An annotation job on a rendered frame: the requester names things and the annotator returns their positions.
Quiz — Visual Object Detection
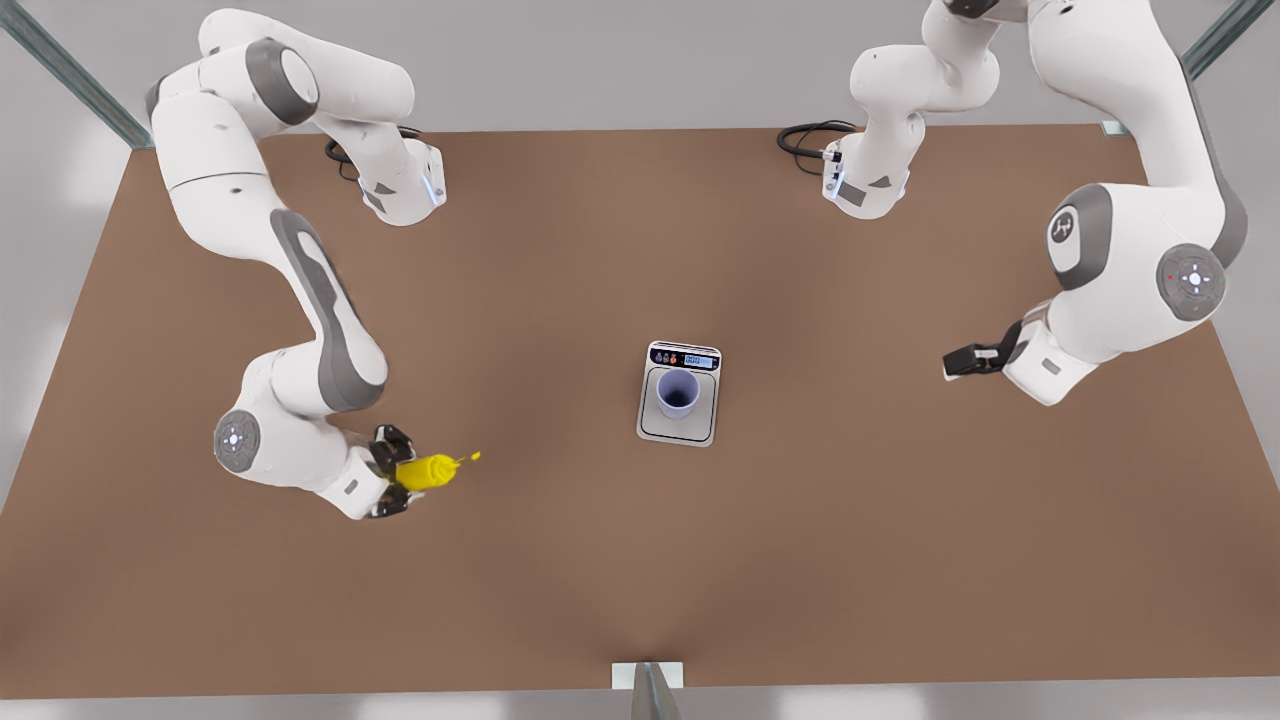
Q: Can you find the black cable loop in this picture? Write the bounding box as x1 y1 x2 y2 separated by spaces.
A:
324 125 423 184
777 120 863 177

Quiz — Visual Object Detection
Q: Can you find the silver kitchen scale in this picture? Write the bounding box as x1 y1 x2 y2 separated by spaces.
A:
636 341 723 448

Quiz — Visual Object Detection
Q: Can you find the silver frame post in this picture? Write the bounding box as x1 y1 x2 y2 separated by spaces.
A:
612 661 685 720
1100 0 1276 138
0 0 154 150

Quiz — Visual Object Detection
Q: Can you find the lavender cup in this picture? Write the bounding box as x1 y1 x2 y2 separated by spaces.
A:
656 369 701 421

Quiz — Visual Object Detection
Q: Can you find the yellow sauce bottle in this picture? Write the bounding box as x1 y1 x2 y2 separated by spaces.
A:
395 452 482 493

